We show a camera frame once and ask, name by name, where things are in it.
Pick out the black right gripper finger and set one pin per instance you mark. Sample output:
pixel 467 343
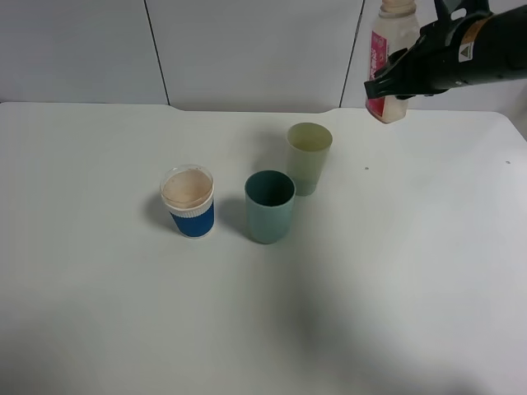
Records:
pixel 400 76

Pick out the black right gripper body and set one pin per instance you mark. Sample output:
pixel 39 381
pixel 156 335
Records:
pixel 433 65

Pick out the drink bottle with pink label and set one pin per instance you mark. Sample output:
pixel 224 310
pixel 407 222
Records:
pixel 395 28

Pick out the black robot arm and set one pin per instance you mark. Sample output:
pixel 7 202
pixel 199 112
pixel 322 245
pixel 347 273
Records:
pixel 499 48

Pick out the pale yellow plastic cup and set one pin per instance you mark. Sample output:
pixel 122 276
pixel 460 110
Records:
pixel 309 145

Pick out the teal green plastic cup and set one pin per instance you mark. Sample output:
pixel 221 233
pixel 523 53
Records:
pixel 269 200

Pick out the blue sleeved clear cup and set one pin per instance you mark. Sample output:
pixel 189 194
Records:
pixel 187 192

